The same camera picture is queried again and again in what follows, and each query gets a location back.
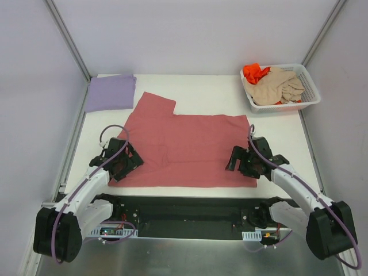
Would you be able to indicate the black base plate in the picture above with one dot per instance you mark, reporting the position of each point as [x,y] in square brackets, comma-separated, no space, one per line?
[191,218]

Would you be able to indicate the orange t shirt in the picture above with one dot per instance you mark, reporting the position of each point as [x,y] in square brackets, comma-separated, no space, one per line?
[254,73]

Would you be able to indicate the left white cable duct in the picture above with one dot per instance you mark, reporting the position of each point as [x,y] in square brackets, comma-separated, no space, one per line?
[113,232]

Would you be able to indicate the white plastic basket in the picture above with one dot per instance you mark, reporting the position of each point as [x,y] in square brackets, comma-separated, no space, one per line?
[309,96]

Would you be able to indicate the pink t shirt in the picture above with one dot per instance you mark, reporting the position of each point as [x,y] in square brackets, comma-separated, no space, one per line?
[182,150]

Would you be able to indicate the folded purple t shirt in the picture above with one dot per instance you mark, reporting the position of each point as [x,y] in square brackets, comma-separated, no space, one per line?
[111,93]

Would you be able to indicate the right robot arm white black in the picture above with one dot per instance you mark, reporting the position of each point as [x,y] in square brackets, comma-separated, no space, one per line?
[327,226]

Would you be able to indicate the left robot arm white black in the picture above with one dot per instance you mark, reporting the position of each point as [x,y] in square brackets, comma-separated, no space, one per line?
[60,230]

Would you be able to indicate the aluminium frame post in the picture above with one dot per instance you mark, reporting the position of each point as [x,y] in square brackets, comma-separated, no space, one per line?
[326,27]
[63,29]

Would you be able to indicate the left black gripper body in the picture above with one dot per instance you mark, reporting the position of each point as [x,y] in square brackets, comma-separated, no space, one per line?
[130,160]

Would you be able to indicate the beige t shirt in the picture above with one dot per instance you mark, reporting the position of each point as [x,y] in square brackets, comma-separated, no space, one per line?
[277,87]

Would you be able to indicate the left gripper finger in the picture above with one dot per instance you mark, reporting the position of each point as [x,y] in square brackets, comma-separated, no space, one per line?
[134,157]
[119,172]

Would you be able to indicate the left aluminium frame post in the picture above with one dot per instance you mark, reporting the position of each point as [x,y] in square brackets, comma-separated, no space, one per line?
[63,29]

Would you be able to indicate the white cable duct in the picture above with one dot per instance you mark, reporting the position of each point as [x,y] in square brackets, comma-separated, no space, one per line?
[259,235]
[113,232]

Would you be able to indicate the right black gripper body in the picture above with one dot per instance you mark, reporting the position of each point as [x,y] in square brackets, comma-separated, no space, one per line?
[241,158]

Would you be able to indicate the right white cable duct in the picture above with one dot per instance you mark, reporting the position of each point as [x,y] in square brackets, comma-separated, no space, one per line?
[259,235]

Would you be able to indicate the right aluminium frame post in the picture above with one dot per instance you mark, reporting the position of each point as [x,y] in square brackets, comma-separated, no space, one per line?
[326,27]

